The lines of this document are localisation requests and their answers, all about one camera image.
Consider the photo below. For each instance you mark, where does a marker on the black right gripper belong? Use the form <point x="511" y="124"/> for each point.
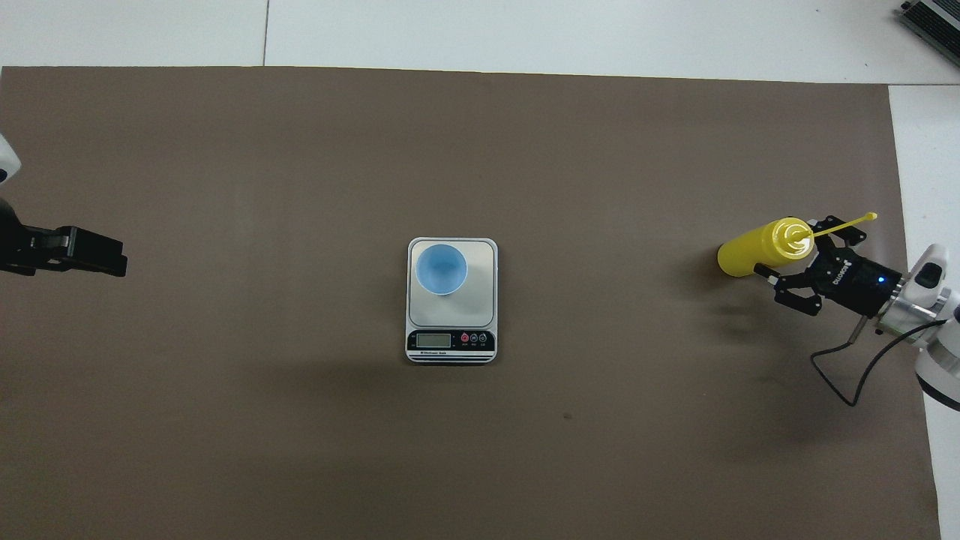
<point x="859" y="281"/>

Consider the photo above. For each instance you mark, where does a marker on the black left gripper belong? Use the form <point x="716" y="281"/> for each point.
<point x="22" y="244"/>

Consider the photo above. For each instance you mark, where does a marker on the yellow squeeze bottle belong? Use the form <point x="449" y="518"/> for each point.
<point x="754" y="251"/>

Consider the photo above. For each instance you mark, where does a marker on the light blue plastic cup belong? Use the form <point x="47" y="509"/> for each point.
<point x="441" y="270"/>

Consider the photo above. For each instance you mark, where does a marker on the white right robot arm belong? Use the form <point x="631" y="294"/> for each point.
<point x="937" y="352"/>

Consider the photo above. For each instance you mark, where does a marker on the silver digital kitchen scale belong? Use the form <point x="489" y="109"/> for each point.
<point x="480" y="300"/>

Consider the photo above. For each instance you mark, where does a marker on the grey metal device box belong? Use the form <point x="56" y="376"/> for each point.
<point x="934" y="22"/>

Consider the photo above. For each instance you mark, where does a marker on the brown table mat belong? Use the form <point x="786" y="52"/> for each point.
<point x="450" y="150"/>

